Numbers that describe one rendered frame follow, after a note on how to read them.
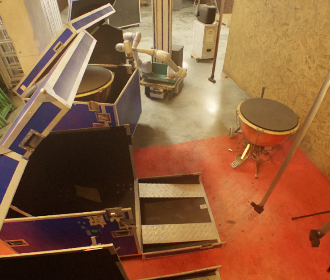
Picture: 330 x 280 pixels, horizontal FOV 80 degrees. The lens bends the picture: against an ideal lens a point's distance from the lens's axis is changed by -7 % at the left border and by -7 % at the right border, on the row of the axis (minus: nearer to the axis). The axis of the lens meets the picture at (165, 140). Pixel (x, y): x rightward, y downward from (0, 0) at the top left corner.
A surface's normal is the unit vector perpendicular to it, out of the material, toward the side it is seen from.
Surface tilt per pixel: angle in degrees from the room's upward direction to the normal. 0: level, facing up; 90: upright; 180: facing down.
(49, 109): 90
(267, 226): 0
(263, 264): 0
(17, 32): 90
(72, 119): 90
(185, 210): 2
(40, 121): 90
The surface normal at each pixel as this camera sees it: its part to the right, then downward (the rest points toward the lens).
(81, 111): -0.15, 0.66
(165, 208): 0.03, -0.75
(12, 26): 0.22, 0.65
